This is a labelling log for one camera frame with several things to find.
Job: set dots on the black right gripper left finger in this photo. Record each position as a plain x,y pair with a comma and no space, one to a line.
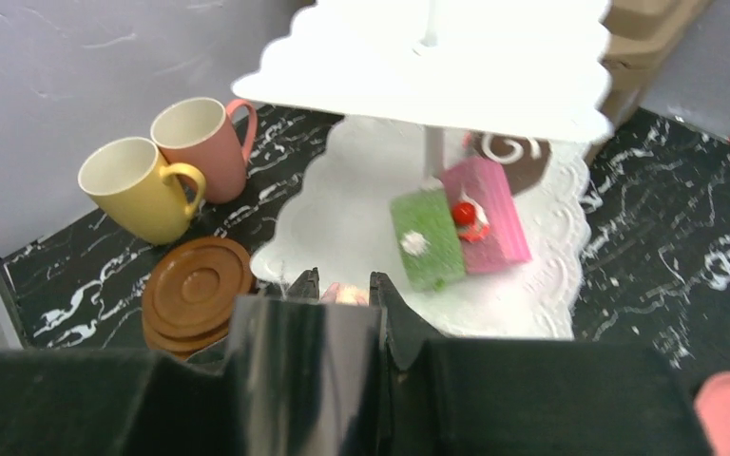
119,402

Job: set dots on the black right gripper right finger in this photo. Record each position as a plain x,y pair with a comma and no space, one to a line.
483,396

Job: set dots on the green roll cake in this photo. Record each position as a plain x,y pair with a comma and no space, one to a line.
427,240

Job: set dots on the pink cake slice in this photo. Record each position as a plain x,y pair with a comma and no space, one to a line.
485,216

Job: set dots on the chocolate cake cube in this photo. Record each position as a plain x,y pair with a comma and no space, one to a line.
525,160

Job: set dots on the white three-tier cake stand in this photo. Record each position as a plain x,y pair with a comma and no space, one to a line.
409,80

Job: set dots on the tan plastic tool case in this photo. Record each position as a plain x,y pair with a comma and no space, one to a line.
643,35

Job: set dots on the stack of brown wooden coasters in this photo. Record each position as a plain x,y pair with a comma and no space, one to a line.
188,299

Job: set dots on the yellow mug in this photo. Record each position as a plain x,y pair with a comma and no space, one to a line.
133,183

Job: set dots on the pink mug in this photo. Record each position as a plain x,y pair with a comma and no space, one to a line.
214,137

